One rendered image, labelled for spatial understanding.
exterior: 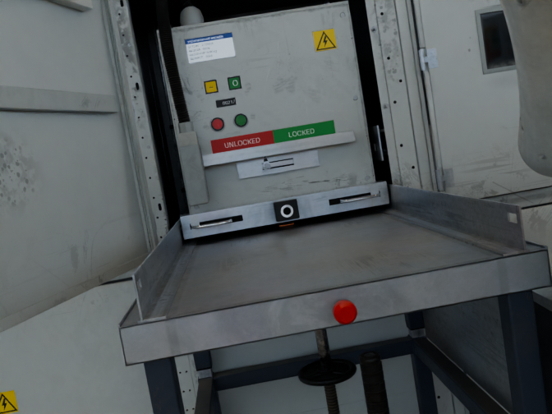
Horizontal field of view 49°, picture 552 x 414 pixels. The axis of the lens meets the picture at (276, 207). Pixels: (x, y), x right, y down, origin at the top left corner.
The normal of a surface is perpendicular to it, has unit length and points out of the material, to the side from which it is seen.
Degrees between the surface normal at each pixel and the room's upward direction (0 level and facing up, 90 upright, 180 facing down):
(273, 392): 90
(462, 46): 90
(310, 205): 90
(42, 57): 90
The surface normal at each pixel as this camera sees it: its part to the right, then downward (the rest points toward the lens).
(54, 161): 0.95, -0.14
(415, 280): 0.07, 0.08
